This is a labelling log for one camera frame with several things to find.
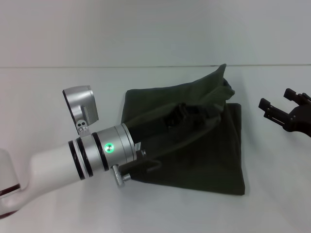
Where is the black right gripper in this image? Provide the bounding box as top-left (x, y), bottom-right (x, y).
top-left (258, 88), bottom-right (311, 137)

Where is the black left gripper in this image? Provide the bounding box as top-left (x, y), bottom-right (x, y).
top-left (165, 102), bottom-right (195, 129)

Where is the dark green t-shirt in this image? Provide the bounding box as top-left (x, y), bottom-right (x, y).
top-left (120, 63), bottom-right (245, 196)

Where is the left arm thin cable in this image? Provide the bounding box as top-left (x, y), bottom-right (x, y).
top-left (145, 159), bottom-right (164, 173)

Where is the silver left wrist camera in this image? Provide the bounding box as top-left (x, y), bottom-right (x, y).
top-left (62, 84), bottom-right (99, 128)

